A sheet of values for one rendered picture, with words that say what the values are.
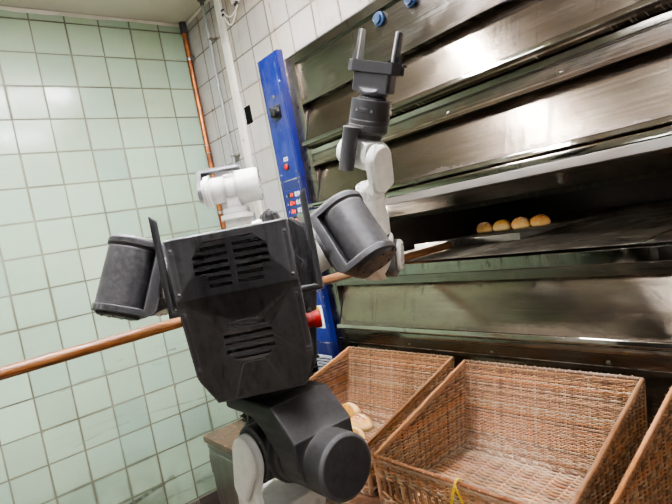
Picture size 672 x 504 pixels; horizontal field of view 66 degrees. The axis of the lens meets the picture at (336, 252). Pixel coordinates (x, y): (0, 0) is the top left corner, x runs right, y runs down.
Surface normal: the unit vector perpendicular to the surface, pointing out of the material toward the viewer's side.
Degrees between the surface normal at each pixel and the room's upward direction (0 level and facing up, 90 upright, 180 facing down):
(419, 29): 90
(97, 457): 90
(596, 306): 70
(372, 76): 98
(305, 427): 45
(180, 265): 90
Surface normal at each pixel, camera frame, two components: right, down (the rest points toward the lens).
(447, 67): -0.78, -0.17
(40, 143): 0.62, -0.07
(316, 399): 0.30, -0.75
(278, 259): 0.06, 0.05
